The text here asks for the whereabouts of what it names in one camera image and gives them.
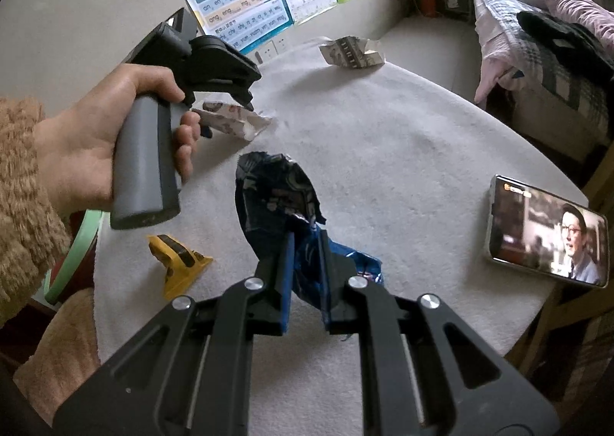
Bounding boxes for fuzzy tan left sleeve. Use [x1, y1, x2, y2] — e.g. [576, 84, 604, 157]
[0, 97, 70, 323]

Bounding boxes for dark blue snack bag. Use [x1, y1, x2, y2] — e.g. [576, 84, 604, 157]
[234, 150, 385, 317]

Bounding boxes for left hand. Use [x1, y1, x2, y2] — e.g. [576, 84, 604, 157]
[33, 64, 184, 218]

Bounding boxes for white table cloth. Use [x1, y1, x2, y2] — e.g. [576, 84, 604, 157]
[94, 39, 588, 435]

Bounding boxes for bed with plaid blanket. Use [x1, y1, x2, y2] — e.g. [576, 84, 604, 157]
[474, 0, 613, 162]

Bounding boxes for white printed crumpled wrapper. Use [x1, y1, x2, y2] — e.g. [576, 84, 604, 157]
[320, 35, 386, 69]

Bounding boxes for small yellow black wrapper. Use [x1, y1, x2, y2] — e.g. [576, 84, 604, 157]
[147, 234, 215, 301]

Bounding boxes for smartphone playing video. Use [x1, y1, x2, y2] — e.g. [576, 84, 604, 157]
[485, 175, 610, 290]

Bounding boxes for beige crumpled paper wrapper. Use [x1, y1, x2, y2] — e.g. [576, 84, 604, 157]
[191, 102, 273, 142]

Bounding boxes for green red trash bin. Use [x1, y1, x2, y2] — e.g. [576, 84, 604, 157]
[44, 210, 104, 305]

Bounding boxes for black garment on bed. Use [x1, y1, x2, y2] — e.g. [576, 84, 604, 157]
[516, 11, 613, 94]

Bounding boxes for pink pillow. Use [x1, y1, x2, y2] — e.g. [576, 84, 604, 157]
[544, 0, 614, 56]

